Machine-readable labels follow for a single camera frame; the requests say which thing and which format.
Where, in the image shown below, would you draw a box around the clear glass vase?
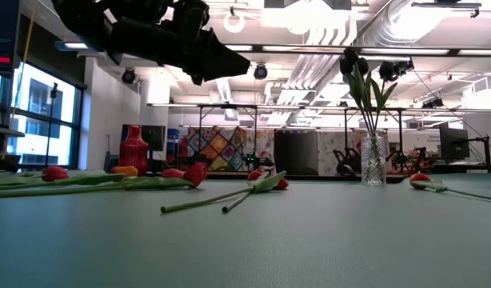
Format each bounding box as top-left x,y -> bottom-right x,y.
360,135 -> 387,187

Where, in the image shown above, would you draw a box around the large window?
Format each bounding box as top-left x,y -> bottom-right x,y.
0,62 -> 85,171

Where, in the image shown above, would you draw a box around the black artificial tulip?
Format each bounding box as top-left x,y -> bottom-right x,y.
339,57 -> 377,161
343,46 -> 377,161
356,57 -> 399,161

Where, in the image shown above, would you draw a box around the teal table mat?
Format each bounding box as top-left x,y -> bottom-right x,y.
0,170 -> 491,288

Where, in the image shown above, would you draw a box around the floral cloth backdrop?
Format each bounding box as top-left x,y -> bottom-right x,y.
245,127 -> 365,177

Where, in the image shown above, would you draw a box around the colourful patchwork quilt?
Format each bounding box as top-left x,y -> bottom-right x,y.
186,126 -> 249,172

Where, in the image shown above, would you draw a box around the black ceiling spotlight cluster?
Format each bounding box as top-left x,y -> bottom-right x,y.
379,59 -> 415,83

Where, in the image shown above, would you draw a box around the yellow cable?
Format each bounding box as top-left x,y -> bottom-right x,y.
1,7 -> 37,159

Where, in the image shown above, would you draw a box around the black monitor on arm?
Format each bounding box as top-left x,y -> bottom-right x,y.
439,126 -> 470,160

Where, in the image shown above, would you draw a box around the red ribbed vase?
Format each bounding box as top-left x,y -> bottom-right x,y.
117,124 -> 150,181

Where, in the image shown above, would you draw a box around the blue storage bins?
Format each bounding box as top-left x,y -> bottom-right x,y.
166,127 -> 182,159

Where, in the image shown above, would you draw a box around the black metal rig frame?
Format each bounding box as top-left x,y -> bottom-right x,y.
343,106 -> 405,173
196,103 -> 259,173

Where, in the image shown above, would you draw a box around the black monitor on desk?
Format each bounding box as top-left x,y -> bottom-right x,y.
120,123 -> 166,153

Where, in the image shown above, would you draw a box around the black curtain panel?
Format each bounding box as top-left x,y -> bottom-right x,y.
273,130 -> 319,176

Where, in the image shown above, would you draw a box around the white ventilation duct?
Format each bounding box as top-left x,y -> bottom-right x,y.
355,0 -> 442,49

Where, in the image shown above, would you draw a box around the black tripod stand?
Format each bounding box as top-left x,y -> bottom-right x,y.
45,82 -> 58,167

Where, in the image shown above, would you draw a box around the dark operator monitor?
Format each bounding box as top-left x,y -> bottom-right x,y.
0,0 -> 22,79

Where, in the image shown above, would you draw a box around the background robot with green light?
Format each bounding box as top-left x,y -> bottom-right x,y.
241,150 -> 274,171

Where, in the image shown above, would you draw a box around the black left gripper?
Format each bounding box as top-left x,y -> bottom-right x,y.
109,0 -> 251,86

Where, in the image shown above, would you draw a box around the red artificial tulip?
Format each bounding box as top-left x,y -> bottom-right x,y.
222,170 -> 289,214
0,162 -> 209,200
0,166 -> 70,191
119,167 -> 186,189

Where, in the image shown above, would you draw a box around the background black robot arms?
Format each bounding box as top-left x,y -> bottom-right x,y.
333,146 -> 362,176

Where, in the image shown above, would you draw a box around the ceiling light beam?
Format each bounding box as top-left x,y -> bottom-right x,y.
55,39 -> 491,58

